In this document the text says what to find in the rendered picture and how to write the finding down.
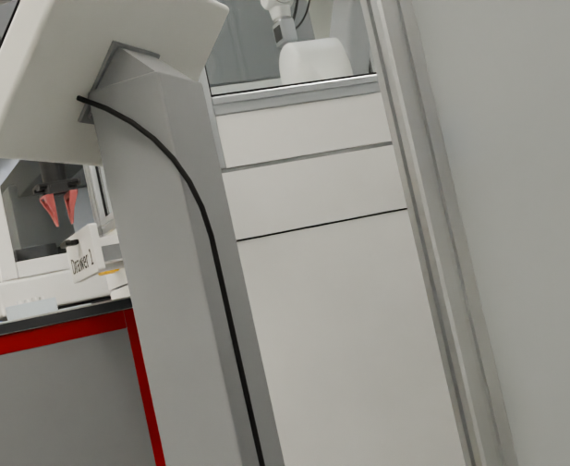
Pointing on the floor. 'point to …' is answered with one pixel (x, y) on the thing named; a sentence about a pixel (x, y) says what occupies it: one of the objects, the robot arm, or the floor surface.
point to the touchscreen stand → (183, 274)
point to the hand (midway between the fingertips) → (64, 221)
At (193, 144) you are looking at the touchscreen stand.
